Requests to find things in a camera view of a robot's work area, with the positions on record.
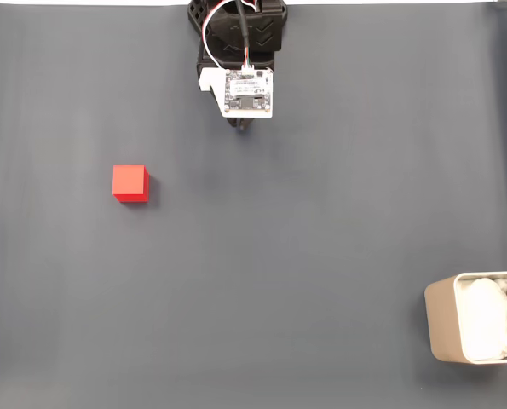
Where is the beige metal box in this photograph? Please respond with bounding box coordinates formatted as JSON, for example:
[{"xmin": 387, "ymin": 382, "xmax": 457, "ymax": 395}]
[{"xmin": 423, "ymin": 270, "xmax": 507, "ymax": 366}]

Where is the black camera cable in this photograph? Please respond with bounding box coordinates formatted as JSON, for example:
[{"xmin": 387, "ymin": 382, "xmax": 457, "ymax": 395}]
[{"xmin": 234, "ymin": 0, "xmax": 256, "ymax": 72}]

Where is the white crumpled tissue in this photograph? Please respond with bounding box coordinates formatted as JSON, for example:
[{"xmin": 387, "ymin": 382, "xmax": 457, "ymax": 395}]
[{"xmin": 457, "ymin": 276, "xmax": 507, "ymax": 361}]

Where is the dark grey mat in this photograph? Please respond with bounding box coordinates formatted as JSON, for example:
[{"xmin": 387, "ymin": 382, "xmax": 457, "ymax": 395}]
[{"xmin": 0, "ymin": 3, "xmax": 507, "ymax": 409}]

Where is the red cube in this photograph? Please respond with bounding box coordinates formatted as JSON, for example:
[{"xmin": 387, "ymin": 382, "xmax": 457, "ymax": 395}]
[{"xmin": 112, "ymin": 164, "xmax": 151, "ymax": 203}]

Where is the camera board on white mount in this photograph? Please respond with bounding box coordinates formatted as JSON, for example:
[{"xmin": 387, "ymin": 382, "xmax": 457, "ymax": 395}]
[{"xmin": 198, "ymin": 66, "xmax": 275, "ymax": 119}]

